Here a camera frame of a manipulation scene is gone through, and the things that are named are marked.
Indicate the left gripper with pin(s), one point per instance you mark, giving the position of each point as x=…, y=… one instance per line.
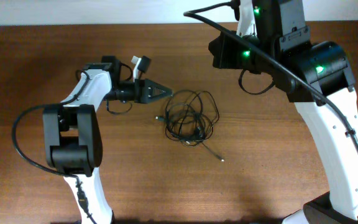
x=143, y=91

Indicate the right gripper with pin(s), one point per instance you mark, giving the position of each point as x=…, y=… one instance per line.
x=223, y=59

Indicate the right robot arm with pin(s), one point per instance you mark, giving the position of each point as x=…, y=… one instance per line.
x=318, y=80

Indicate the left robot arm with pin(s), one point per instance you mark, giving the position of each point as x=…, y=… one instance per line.
x=73, y=143

